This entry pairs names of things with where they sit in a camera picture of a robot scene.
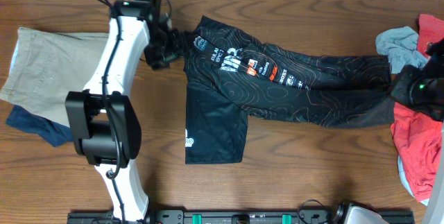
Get light blue grey shirt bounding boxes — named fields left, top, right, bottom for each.
left=375, top=26, right=428, bottom=74

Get black printed cycling jersey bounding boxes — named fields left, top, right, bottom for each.
left=184, top=17, right=394, bottom=164

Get folded beige trousers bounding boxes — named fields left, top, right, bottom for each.
left=1, top=28, right=108, bottom=127

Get folded navy blue garment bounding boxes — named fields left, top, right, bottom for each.
left=6, top=105, right=74, bottom=147

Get red orange shirt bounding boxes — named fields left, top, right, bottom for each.
left=390, top=13, right=444, bottom=203

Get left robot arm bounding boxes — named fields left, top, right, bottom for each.
left=65, top=0, right=185, bottom=223

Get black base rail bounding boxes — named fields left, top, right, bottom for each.
left=67, top=199, right=416, bottom=224

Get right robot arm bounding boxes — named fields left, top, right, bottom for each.
left=389, top=40, right=443, bottom=224

